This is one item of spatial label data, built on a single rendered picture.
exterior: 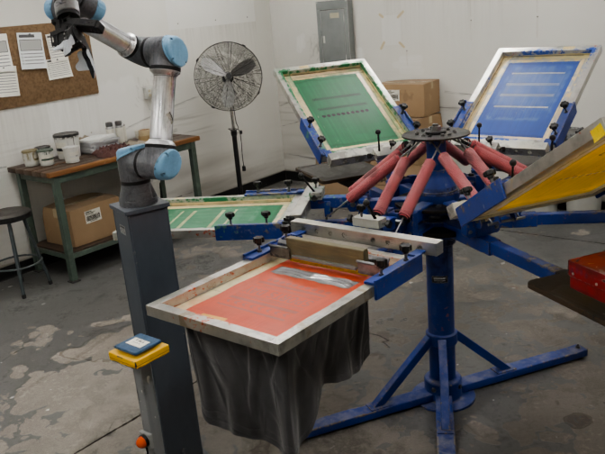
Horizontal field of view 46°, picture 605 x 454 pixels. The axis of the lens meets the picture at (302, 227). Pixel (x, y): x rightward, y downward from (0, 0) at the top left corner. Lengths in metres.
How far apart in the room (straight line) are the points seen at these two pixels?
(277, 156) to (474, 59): 2.58
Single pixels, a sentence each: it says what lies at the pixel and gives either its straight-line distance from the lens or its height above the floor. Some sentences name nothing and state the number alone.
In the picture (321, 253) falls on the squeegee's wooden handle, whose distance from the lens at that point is 2.62.
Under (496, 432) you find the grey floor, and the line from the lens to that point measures 3.44.
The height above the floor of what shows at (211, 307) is 0.96.
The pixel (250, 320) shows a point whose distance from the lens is 2.29.
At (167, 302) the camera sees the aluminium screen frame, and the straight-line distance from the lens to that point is 2.45.
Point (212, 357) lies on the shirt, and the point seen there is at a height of 0.81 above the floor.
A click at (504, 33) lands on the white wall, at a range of 6.64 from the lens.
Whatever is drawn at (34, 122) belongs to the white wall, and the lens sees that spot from 6.21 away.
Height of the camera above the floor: 1.89
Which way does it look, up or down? 17 degrees down
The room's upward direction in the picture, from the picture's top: 5 degrees counter-clockwise
